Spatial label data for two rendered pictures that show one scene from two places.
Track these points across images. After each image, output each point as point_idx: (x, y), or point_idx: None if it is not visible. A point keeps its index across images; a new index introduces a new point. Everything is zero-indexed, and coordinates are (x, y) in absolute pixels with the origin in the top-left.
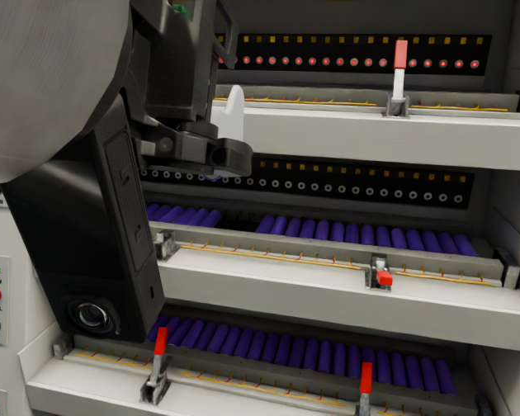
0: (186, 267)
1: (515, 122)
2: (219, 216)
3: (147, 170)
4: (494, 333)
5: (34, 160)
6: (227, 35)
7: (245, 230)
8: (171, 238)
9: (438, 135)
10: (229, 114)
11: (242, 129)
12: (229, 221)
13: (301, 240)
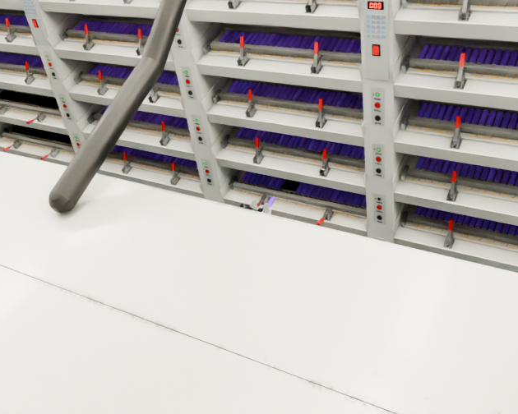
0: (271, 209)
1: (357, 179)
2: (284, 180)
3: None
4: (358, 233)
5: None
6: (258, 211)
7: (294, 186)
8: (266, 197)
9: (334, 183)
10: (263, 212)
11: (268, 208)
12: (289, 180)
13: (307, 199)
